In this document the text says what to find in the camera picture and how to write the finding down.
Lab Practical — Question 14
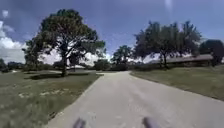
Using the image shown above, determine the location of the dark bush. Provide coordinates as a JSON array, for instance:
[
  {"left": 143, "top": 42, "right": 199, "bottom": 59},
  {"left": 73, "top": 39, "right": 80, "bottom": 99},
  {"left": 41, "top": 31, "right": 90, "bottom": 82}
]
[
  {"left": 109, "top": 63, "right": 129, "bottom": 72},
  {"left": 93, "top": 58, "right": 111, "bottom": 72}
]

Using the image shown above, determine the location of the pale concrete path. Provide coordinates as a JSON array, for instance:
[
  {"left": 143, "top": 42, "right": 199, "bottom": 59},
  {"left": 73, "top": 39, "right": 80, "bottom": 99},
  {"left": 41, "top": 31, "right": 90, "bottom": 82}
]
[{"left": 43, "top": 70, "right": 224, "bottom": 128}]

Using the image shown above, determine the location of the tall dark tree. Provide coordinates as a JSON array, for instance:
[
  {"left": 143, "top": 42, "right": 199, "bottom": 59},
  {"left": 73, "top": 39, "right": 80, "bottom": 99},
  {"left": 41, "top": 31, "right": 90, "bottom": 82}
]
[
  {"left": 176, "top": 20, "right": 203, "bottom": 58},
  {"left": 132, "top": 20, "right": 178, "bottom": 69}
]

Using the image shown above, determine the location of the big spreading tree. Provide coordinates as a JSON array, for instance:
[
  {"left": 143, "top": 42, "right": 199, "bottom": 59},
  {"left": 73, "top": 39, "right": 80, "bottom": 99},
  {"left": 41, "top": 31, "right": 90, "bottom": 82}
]
[{"left": 21, "top": 8, "right": 107, "bottom": 78}]

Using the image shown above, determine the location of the robot's own part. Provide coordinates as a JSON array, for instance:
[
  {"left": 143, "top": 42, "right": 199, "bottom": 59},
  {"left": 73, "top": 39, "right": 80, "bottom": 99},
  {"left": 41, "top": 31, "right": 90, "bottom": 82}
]
[
  {"left": 142, "top": 116, "right": 160, "bottom": 128},
  {"left": 72, "top": 117, "right": 87, "bottom": 128}
]

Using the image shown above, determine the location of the green grass field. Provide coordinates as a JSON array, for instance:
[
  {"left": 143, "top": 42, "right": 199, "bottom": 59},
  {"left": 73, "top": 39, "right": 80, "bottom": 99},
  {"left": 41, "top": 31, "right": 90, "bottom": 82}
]
[
  {"left": 0, "top": 69, "right": 104, "bottom": 128},
  {"left": 129, "top": 64, "right": 224, "bottom": 102}
]

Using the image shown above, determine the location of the long low building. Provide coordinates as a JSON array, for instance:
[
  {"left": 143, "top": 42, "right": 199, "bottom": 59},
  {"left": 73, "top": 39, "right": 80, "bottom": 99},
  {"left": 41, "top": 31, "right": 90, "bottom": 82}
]
[{"left": 146, "top": 54, "right": 216, "bottom": 69}]

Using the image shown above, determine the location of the broad dark tree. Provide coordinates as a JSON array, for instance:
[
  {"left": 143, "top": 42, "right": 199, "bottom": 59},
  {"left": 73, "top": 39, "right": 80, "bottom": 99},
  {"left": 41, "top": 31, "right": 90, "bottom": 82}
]
[{"left": 198, "top": 39, "right": 224, "bottom": 67}]

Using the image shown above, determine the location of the distant tree line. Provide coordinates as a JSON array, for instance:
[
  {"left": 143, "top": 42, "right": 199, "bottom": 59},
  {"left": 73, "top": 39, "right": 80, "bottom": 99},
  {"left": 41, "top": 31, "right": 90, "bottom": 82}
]
[{"left": 0, "top": 58, "right": 26, "bottom": 74}]

